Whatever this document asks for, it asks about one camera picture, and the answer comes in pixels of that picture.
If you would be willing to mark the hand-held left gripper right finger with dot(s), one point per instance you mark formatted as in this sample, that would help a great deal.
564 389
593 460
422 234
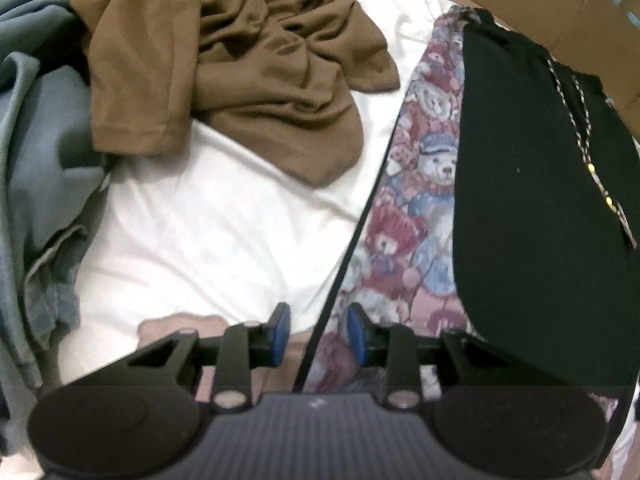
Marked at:
357 335

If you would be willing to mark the cream bear printed blanket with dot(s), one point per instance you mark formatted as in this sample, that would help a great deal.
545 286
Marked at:
200 235

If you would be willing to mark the black pants with bear print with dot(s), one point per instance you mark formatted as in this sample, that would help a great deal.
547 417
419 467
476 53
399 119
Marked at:
525 185

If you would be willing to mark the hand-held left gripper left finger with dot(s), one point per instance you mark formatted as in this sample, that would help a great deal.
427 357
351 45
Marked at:
280 332

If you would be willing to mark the blue-grey garment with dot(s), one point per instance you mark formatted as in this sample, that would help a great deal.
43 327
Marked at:
45 160

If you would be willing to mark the folded cardboard sheet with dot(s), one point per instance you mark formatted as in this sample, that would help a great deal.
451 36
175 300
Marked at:
550 10

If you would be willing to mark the brown garment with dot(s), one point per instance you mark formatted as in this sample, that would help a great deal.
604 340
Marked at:
250 85

